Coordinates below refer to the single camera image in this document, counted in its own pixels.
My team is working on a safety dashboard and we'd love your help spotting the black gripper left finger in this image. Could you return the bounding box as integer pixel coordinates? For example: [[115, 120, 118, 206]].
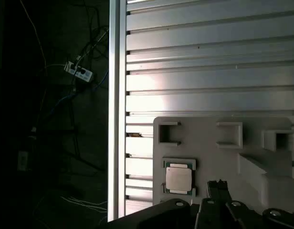
[[108, 180, 228, 229]]

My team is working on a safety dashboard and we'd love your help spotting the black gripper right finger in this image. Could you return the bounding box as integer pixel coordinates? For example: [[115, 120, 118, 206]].
[[218, 180, 294, 229]]

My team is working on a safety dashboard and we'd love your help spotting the silver CPU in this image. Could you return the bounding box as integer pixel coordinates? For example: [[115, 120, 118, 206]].
[[162, 160, 194, 196]]

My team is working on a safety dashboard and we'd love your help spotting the white plastic parts rack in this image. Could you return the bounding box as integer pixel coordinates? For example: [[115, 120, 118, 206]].
[[152, 116, 294, 215]]

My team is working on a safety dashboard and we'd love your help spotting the white power strip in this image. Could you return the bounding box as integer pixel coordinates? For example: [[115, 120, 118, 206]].
[[63, 61, 95, 83]]

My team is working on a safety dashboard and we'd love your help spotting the aluminium table edge rail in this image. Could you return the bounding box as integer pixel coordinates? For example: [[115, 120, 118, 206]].
[[107, 0, 127, 222]]

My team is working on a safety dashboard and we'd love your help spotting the blue cable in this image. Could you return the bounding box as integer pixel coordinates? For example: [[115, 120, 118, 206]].
[[42, 90, 78, 120]]

